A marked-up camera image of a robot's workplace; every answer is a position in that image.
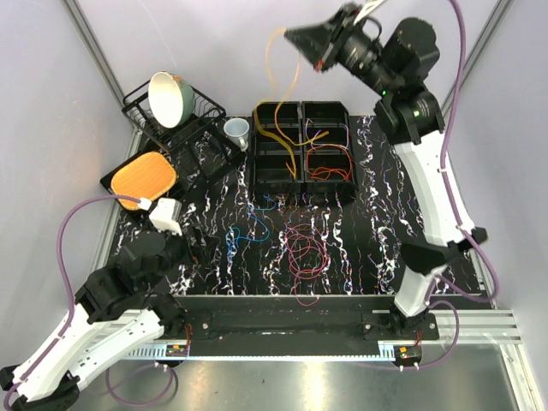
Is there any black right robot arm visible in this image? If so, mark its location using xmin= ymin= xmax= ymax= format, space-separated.
xmin=284 ymin=1 xmax=487 ymax=340

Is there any white cable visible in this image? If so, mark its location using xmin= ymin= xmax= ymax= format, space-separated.
xmin=302 ymin=119 xmax=350 ymax=153

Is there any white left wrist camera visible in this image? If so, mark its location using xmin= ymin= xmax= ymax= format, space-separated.
xmin=138 ymin=197 xmax=182 ymax=236

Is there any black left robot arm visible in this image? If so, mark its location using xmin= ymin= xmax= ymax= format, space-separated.
xmin=1 ymin=228 xmax=217 ymax=410

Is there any white measuring cup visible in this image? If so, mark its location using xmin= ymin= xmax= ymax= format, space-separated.
xmin=223 ymin=117 xmax=250 ymax=152

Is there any yellow cable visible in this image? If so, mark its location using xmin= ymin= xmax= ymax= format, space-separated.
xmin=253 ymin=27 xmax=331 ymax=179

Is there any blue cable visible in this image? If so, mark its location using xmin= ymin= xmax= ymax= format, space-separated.
xmin=224 ymin=194 xmax=275 ymax=258

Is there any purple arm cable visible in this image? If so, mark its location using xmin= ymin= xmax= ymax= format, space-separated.
xmin=427 ymin=0 xmax=500 ymax=305
xmin=2 ymin=195 xmax=142 ymax=408

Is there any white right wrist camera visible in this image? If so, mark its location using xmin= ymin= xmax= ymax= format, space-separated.
xmin=355 ymin=0 xmax=385 ymax=21

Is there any white and green bowl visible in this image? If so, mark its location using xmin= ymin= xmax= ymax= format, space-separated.
xmin=148 ymin=71 xmax=195 ymax=128

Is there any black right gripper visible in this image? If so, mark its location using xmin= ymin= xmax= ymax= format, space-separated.
xmin=283 ymin=3 xmax=398 ymax=98

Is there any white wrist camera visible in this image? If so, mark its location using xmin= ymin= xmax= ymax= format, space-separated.
xmin=138 ymin=197 xmax=182 ymax=236
xmin=355 ymin=0 xmax=385 ymax=21

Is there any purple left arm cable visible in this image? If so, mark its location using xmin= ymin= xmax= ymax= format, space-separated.
xmin=2 ymin=195 xmax=142 ymax=408

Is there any pink cable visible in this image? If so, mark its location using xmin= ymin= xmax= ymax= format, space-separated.
xmin=284 ymin=222 xmax=331 ymax=306

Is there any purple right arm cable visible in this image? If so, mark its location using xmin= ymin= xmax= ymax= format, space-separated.
xmin=427 ymin=0 xmax=500 ymax=305

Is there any black wire dish rack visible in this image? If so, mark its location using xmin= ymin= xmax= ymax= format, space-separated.
xmin=122 ymin=82 xmax=245 ymax=173

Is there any orange cable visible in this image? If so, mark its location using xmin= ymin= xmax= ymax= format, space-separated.
xmin=308 ymin=144 xmax=352 ymax=182

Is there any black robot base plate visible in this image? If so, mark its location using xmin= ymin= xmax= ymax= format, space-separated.
xmin=178 ymin=295 xmax=439 ymax=360

